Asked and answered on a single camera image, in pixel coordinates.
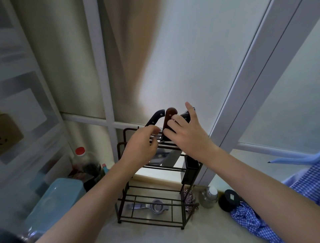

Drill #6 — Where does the beige wall socket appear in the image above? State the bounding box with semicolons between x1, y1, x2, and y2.
0;113;24;156

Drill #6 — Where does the red capped plastic bottle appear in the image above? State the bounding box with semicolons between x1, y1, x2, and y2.
71;147;102;178

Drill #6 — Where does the silver metal squeezer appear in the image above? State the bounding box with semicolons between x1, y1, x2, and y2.
125;199;169;215

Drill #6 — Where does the grey sliding door frame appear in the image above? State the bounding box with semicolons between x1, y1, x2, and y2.
194;0;320;187

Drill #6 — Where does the black round canister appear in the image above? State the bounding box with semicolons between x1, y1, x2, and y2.
218;189;242;213

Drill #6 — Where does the blue checked cloth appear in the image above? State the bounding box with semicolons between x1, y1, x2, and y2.
230;153;320;243

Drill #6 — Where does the black metal knife rack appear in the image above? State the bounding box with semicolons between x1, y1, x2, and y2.
115;127;203;230

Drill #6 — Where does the person's left hand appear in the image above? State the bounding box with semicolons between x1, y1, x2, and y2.
118;125;161;176

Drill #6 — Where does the light blue plastic container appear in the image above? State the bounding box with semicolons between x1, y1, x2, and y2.
24;178;87;236

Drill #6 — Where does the red plaid fabric pouch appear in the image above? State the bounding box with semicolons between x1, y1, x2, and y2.
183;189;200;215

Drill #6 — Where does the person's right forearm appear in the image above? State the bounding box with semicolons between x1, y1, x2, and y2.
202;148;320;243

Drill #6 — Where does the person's right hand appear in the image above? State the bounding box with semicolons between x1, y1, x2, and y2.
162;102;220;166

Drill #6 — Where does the glass jar with white lid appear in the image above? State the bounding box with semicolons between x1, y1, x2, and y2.
199;186;218;209

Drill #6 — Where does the person's left forearm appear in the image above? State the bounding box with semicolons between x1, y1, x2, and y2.
36;161;140;243

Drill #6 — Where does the black-handled cleaver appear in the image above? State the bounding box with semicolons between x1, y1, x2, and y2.
145;109;168;165

